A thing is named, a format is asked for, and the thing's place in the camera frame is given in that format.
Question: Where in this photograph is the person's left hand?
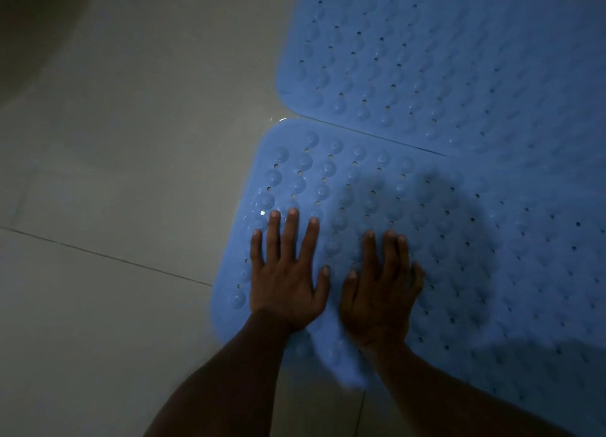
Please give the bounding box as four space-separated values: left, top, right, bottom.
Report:
249 208 331 332

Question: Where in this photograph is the person's right forearm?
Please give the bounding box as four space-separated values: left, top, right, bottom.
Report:
367 340 576 437

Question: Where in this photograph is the person's left forearm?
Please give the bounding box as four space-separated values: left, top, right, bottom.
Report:
144 309 308 437

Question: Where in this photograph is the blue suction cup bath mat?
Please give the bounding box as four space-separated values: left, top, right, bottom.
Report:
211 119 606 437
276 0 606 172

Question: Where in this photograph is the person's right hand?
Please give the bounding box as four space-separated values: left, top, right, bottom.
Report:
339 229 426 352

